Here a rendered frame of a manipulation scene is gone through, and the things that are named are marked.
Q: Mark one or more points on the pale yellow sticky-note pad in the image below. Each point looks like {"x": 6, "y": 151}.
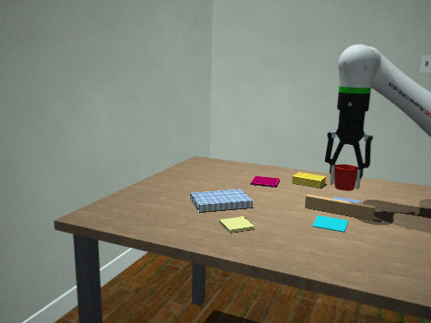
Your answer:
{"x": 237, "y": 224}

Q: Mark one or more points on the magenta square coaster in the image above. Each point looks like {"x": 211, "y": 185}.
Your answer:
{"x": 265, "y": 181}

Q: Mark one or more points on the yellow sponge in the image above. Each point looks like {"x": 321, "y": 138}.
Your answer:
{"x": 315, "y": 181}

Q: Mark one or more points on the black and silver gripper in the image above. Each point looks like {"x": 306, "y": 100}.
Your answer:
{"x": 352, "y": 137}

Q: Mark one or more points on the red cup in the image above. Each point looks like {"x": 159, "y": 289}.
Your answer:
{"x": 345, "y": 177}

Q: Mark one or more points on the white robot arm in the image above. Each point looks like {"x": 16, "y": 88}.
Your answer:
{"x": 358, "y": 74}

